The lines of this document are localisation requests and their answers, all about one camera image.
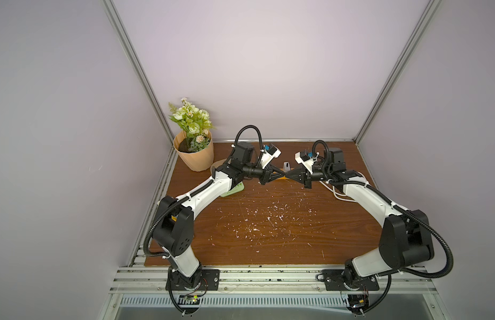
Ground white USB charger adapter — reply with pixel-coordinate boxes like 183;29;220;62
283;162;291;172

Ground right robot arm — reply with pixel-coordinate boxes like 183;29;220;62
286;140;454;285

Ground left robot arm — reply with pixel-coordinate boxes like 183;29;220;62
143;125;285;287

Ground green electronic scale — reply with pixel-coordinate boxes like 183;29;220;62
221;182;245;197

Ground beige panda bowl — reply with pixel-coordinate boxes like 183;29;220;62
210;159;226;176

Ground peach flower pot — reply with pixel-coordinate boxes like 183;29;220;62
173;131;214;172

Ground artificial green white flowers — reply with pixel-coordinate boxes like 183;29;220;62
168;97;214;153

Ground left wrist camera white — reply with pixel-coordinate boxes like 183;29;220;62
259;143;281;169

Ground white power strip cord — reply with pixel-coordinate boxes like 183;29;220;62
321;171;372;203

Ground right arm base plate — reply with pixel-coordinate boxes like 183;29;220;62
315;269;379;291

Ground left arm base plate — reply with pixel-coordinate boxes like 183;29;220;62
166;269;220;291

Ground aluminium front rail frame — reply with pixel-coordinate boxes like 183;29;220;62
98;252;451;319

